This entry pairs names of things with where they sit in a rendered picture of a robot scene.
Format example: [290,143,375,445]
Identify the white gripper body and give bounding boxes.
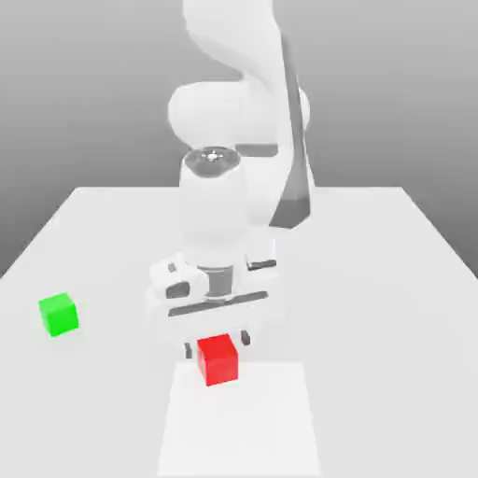
[147,285,286,345]

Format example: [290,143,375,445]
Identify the small green cube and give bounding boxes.
[37,291,80,338]

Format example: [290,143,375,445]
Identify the small red cube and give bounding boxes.
[196,332,240,387]

